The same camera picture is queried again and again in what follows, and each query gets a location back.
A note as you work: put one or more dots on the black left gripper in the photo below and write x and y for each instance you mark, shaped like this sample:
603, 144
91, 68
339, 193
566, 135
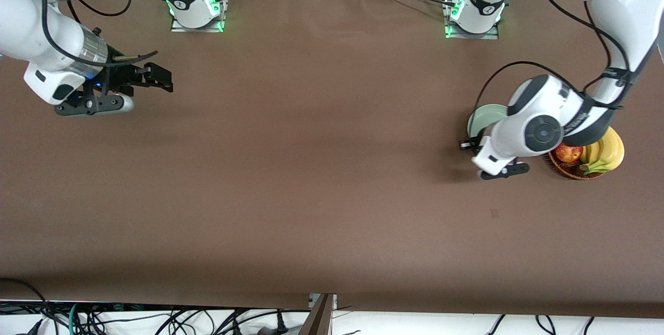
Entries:
465, 144

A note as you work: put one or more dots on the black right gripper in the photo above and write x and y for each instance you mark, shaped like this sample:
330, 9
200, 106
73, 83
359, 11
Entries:
121, 74

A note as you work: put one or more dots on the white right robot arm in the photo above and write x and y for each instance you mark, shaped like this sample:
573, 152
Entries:
31, 29

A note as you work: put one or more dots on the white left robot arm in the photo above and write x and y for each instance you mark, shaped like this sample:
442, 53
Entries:
539, 127

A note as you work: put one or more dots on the light green round plate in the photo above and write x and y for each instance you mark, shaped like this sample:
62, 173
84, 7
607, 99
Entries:
482, 117

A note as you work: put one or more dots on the red apple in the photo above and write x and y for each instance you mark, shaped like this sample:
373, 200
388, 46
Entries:
568, 153

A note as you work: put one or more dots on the brown wicker basket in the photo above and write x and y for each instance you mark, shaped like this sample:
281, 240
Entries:
568, 170

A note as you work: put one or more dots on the yellow banana bunch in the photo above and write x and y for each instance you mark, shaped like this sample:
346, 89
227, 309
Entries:
607, 153

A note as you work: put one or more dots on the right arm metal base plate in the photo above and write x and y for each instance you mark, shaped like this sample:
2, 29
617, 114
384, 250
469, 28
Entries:
220, 24

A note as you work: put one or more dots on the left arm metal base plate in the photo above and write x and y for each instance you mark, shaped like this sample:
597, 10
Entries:
490, 35

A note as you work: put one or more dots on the aluminium profile post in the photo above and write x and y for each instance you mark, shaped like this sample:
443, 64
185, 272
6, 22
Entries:
317, 317

